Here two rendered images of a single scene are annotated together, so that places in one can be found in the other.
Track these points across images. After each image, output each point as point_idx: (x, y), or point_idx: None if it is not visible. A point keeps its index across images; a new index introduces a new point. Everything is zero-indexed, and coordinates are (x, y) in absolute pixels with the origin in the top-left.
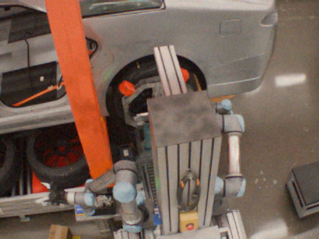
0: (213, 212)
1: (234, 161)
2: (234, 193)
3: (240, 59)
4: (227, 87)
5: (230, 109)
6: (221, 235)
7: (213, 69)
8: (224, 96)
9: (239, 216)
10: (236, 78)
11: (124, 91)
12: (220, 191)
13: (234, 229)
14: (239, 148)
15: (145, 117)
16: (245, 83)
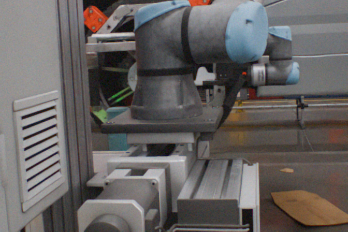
0: (154, 120)
1: None
2: (218, 24)
3: None
4: (303, 69)
5: (288, 44)
6: (149, 165)
7: (267, 11)
8: (298, 93)
9: (253, 171)
10: (323, 44)
11: (86, 15)
12: (174, 17)
13: (217, 178)
14: None
15: (103, 43)
16: (345, 62)
